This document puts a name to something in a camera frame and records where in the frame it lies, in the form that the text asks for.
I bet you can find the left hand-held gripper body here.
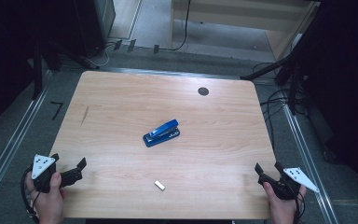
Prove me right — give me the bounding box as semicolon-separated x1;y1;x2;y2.
31;153;63;194

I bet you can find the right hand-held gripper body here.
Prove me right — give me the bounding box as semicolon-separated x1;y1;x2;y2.
260;167;321;201

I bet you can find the blue stapler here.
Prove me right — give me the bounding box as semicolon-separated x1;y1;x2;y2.
142;119;181;148

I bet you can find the person's right hand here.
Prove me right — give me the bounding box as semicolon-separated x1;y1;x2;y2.
263;182;308;224

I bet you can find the person's left hand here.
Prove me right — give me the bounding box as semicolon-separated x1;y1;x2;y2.
25;171;67;224

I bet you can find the black tripod stand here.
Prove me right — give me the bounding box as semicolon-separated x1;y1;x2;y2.
27;35;101;101

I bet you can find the black metal stand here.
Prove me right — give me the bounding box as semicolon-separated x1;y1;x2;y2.
240;4;327;117

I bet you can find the black cabinet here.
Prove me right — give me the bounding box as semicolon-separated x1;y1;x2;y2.
69;0;117;59

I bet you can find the light wooden furniture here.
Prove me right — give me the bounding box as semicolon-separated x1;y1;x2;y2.
169;0;322;63

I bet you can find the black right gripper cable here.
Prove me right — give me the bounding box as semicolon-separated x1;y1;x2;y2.
293;191;306;224

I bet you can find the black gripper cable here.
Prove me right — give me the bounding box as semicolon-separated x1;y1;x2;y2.
293;191;306;224
20;167;41;219

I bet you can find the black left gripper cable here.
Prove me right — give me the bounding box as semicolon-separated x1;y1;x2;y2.
20;167;41;219

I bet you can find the metal floor rail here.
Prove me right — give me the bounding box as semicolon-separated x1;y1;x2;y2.
280;102;340;224
0;70;53;208

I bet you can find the bundle of black floor cables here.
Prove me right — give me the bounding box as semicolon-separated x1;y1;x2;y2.
252;61;310;151

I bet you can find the white floor cable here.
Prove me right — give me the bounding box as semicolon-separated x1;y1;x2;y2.
100;42;119;68

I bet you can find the black hanging cable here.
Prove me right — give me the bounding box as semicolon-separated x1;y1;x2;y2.
159;0;192;52

